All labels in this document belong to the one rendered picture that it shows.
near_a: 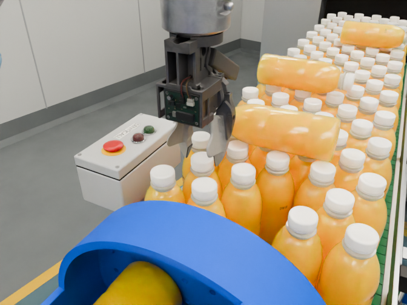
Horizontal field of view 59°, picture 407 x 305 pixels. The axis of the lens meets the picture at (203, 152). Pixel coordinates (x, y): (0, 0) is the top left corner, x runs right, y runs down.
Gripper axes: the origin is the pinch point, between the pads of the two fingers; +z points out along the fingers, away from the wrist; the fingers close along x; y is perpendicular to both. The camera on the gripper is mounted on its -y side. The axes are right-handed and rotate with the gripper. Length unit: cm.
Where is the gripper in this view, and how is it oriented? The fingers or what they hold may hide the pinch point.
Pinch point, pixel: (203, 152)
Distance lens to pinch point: 59.0
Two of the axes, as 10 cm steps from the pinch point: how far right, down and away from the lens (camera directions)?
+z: 0.0, 8.5, 5.2
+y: -4.6, 4.7, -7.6
